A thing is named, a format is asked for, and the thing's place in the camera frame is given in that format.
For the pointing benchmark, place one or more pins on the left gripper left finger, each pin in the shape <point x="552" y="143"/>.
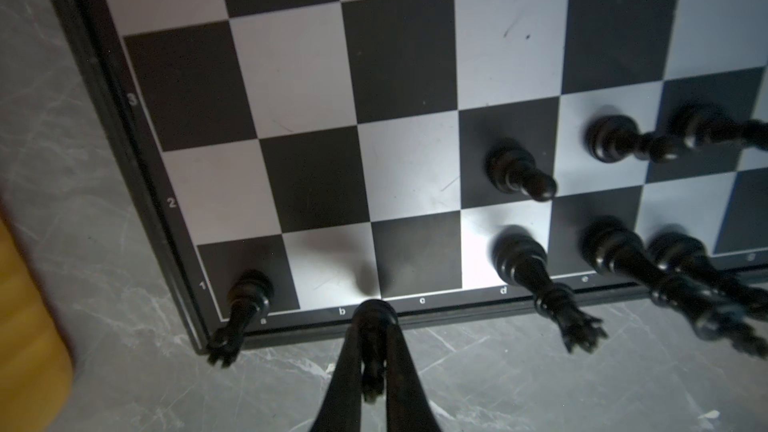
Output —
<point x="341" y="407"/>

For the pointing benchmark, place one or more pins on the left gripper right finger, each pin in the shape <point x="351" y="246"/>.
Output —
<point x="407" y="407"/>

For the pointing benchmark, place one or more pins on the black chess piece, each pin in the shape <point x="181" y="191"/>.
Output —
<point x="676" y="252"/>
<point x="373" y="317"/>
<point x="520" y="260"/>
<point x="612" y="249"/>

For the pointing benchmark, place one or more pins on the yellow tray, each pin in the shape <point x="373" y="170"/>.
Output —
<point x="36" y="367"/>

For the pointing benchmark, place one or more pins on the black chess piece second row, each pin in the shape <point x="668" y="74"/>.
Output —
<point x="512" y="169"/>

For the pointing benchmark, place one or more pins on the black rook corner square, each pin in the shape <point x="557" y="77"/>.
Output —
<point x="249" y="298"/>

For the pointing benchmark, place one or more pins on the black white chessboard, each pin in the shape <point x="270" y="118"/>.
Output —
<point x="339" y="146"/>

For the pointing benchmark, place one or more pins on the black pawn rank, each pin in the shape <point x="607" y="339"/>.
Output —
<point x="613" y="138"/>
<point x="703" y="125"/>

